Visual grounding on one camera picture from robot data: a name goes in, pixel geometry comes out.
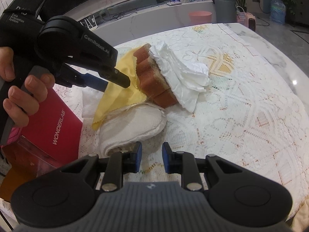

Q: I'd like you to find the red storage box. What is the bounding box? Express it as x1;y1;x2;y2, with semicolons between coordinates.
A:
0;86;84;174

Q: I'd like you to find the pink waste bin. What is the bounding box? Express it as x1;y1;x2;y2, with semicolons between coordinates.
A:
188;11;213;25

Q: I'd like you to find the white lace tablecloth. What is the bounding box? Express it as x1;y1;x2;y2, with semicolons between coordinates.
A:
52;23;309;223

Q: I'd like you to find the pink space heater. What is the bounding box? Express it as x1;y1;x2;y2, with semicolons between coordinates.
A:
244;12;257;32

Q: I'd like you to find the grey trash can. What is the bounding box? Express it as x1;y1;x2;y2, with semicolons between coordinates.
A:
214;0;236;24

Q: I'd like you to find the blue water bottle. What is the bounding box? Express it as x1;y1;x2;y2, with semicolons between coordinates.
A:
269;0;286;25

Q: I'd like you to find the woven handbag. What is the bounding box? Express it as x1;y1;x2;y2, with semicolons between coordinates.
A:
235;6;247;24

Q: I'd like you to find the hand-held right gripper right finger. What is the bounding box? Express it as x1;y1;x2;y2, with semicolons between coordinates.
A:
162;142;244;191

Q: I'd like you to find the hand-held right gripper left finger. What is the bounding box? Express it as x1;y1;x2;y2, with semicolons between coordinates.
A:
59;141;143;191

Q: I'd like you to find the marble television console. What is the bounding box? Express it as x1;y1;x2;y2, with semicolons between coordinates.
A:
92;0;216;51

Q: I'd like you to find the dark drawer cabinet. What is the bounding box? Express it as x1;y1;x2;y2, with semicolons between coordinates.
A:
287;0;309;26

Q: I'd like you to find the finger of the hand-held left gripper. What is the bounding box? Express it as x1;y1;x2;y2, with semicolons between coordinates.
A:
61;63;109;94
106;67;131;89

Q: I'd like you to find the white folded towel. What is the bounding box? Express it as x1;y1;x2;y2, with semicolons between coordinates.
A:
99;101;167;157

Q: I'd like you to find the orange cardboard box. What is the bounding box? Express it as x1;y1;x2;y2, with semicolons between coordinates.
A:
0;168;27;203

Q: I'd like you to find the person's left hand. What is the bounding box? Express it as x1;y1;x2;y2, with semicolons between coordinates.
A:
0;47;56;127

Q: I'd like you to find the white crumpled tissue paper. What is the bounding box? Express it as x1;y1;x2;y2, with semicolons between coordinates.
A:
148;41;211;113

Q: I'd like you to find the yellow cloth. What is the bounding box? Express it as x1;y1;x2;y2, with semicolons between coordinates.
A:
91;51;148;130

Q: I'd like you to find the white router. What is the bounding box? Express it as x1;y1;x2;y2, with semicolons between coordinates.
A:
81;14;98;31

